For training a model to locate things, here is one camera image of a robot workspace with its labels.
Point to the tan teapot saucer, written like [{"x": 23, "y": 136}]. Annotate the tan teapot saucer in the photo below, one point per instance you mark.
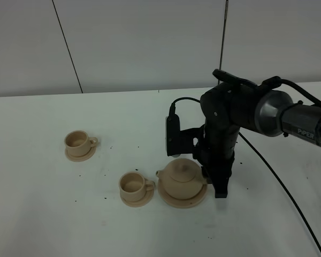
[{"x": 182, "y": 204}]

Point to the near tan teacup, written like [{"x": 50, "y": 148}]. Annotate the near tan teacup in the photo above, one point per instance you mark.
[{"x": 133, "y": 186}]

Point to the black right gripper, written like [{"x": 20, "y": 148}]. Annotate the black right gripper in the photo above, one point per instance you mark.
[{"x": 215, "y": 151}]

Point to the tan clay teapot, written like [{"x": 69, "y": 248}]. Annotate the tan clay teapot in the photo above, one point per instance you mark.
[{"x": 182, "y": 180}]

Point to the tan cup saucer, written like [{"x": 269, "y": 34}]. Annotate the tan cup saucer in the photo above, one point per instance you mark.
[
  {"x": 148, "y": 196},
  {"x": 81, "y": 158}
]

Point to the near tan cup saucer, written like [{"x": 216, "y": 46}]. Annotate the near tan cup saucer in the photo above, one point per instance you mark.
[{"x": 148, "y": 196}]

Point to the far tan cup saucer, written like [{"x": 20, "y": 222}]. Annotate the far tan cup saucer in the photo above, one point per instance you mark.
[{"x": 81, "y": 158}]

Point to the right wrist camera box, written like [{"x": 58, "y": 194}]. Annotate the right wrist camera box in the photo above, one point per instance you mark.
[{"x": 181, "y": 141}]

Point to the tan teacup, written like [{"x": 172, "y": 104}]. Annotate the tan teacup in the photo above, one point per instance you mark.
[
  {"x": 79, "y": 143},
  {"x": 133, "y": 186}
]

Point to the far tan teacup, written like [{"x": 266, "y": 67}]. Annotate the far tan teacup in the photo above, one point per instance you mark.
[{"x": 79, "y": 143}]

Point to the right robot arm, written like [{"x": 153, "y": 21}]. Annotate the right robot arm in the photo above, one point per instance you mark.
[{"x": 276, "y": 106}]

